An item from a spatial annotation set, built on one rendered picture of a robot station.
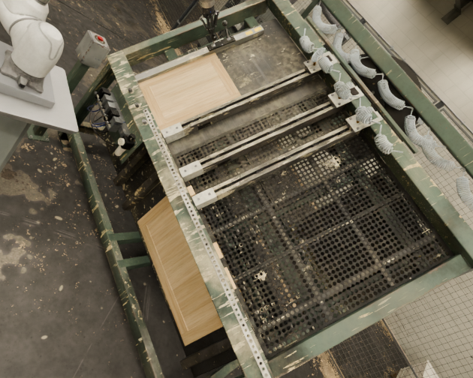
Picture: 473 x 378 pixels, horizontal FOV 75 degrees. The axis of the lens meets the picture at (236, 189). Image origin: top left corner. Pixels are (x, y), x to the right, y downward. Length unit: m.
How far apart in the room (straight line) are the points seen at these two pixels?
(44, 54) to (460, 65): 6.28
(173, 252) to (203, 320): 0.47
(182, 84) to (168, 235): 1.01
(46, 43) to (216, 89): 0.97
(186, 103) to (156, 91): 0.23
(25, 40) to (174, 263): 1.42
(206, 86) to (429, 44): 5.49
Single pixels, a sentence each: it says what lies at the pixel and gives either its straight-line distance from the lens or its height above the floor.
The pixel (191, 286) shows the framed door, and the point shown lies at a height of 0.49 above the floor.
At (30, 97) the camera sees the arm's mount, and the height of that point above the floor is 0.77.
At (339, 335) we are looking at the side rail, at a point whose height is 1.20.
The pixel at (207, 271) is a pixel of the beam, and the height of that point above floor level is 0.84.
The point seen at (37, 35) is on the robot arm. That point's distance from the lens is 1.71.
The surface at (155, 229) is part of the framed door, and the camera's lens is 2.21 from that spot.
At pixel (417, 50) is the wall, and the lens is 7.09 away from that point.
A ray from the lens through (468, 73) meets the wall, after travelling 6.78.
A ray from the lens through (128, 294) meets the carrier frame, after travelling 2.14.
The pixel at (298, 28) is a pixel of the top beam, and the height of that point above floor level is 1.85.
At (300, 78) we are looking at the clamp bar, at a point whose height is 1.69.
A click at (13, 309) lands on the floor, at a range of 2.07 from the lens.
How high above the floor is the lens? 1.87
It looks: 26 degrees down
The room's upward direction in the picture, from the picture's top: 52 degrees clockwise
